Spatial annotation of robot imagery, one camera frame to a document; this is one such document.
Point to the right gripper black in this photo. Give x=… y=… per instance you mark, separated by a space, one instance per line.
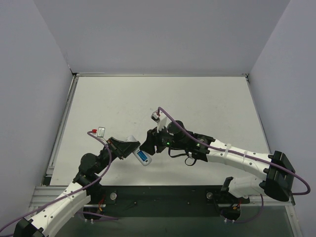
x=158 y=141

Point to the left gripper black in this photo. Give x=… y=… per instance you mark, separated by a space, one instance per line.
x=114 y=148

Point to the white remote control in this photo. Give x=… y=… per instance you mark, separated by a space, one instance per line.
x=135 y=152

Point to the blue battery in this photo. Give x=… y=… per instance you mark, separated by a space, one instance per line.
x=142 y=156

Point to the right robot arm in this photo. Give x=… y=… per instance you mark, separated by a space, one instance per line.
x=270 y=174

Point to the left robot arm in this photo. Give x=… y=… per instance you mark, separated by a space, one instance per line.
x=54 y=215

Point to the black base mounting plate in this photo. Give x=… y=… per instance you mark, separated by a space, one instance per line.
x=161 y=201

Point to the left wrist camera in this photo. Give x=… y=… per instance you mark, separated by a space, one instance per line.
x=99 y=132

